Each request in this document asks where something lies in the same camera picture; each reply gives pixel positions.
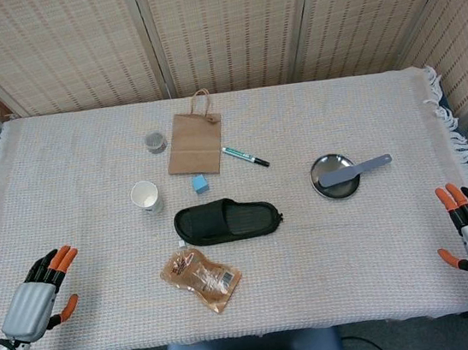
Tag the round steel plate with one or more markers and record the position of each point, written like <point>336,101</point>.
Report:
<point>329,164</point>

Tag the brown snack pouch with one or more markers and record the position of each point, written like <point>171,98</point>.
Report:
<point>200,276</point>

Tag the blue foam cube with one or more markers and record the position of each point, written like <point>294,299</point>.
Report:
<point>200,184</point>

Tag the small clear jar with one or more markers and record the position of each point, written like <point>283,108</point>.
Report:
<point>155,142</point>

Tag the woven beige tablecloth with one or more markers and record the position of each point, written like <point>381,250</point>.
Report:
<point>356,254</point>

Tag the brown paper bag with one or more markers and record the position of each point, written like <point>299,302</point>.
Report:
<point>195,145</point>

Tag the white paper cup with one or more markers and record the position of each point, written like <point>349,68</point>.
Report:
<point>145,195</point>

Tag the green marker pen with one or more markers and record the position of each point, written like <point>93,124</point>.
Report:
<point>240,154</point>

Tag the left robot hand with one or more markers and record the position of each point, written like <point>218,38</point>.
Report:
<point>27,308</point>

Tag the black slipper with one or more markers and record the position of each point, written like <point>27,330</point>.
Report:
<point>206,224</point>

